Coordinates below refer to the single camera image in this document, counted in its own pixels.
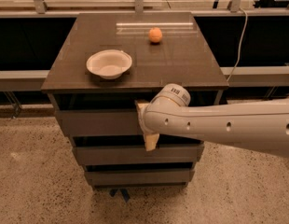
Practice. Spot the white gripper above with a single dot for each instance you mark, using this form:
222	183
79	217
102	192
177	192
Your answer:
142	121

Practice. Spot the grey middle drawer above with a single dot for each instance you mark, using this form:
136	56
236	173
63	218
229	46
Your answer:
116	155

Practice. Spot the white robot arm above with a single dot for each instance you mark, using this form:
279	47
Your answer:
257	126

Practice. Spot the orange fruit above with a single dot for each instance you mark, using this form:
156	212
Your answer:
155	35

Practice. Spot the grey drawer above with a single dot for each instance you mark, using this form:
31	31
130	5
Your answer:
102	122
145	177
116	155

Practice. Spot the grey bottom drawer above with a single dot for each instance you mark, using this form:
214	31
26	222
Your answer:
145	177

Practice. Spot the dark grey drawer cabinet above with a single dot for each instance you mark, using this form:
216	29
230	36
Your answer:
182	57

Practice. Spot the white bowl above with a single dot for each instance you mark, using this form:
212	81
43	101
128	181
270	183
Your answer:
109	64

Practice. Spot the grey top drawer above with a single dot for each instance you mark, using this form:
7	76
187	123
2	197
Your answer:
102	122

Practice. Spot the blue tape cross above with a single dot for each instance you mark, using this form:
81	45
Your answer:
123	192

